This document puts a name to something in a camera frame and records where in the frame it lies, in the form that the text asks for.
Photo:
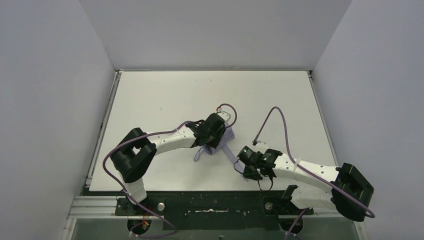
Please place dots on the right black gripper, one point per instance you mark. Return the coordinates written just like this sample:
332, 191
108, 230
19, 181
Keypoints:
253, 169

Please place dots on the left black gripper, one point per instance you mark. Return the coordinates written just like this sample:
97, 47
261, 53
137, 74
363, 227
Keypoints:
214, 140

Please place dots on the black and lavender folding umbrella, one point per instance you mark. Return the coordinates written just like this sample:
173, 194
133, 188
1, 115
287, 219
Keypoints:
228, 136

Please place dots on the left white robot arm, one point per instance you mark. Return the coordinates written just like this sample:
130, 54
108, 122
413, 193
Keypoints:
134, 154

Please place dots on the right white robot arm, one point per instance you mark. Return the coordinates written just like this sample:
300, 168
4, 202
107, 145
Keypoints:
341, 188

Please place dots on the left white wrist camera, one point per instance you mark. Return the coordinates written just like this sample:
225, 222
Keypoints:
225, 116

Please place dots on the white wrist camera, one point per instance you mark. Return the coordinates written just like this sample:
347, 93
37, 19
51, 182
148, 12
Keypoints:
259, 143
225, 116

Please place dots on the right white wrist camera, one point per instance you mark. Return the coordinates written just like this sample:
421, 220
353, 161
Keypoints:
259, 143

